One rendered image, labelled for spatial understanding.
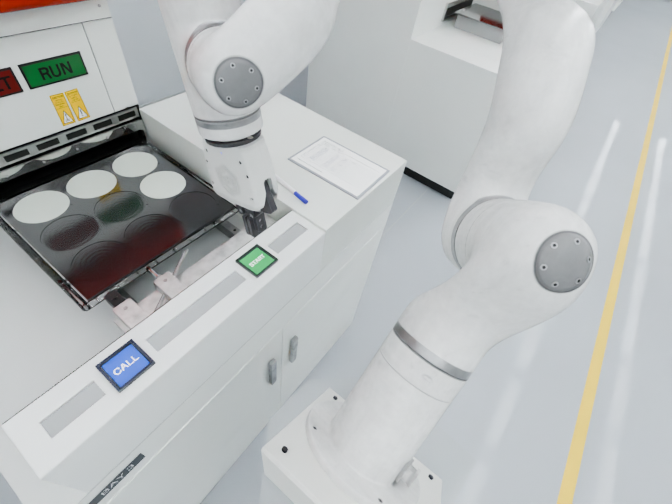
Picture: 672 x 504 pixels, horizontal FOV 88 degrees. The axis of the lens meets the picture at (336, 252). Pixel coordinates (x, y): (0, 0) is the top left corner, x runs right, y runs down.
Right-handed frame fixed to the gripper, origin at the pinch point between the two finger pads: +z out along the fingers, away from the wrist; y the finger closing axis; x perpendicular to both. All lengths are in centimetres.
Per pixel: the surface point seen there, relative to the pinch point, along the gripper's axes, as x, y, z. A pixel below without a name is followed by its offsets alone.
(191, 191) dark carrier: 8.3, -32.4, 10.1
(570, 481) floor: 53, 85, 127
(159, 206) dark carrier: 0.2, -33.3, 9.9
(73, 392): -32.4, -4.7, 9.8
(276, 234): 7.5, -4.2, 9.9
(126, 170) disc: 2.8, -48.7, 6.7
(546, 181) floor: 252, 29, 115
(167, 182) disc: 6.6, -38.8, 8.8
